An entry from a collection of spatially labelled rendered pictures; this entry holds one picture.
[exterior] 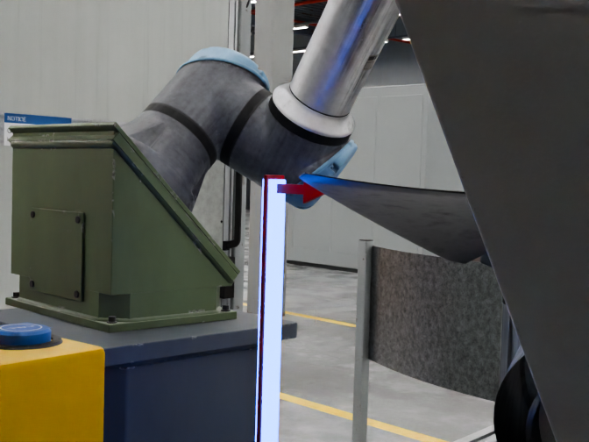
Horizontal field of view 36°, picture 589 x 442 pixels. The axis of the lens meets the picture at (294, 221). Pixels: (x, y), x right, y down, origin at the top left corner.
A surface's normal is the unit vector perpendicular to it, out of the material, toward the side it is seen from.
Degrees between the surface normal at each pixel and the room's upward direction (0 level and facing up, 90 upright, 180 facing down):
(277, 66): 90
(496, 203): 130
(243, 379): 90
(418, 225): 159
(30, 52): 89
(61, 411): 90
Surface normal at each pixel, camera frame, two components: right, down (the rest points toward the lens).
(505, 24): -0.51, 0.66
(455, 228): -0.10, 0.95
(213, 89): 0.15, -0.35
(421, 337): -0.85, 0.00
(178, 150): 0.61, -0.39
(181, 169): 0.78, -0.20
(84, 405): 0.77, 0.06
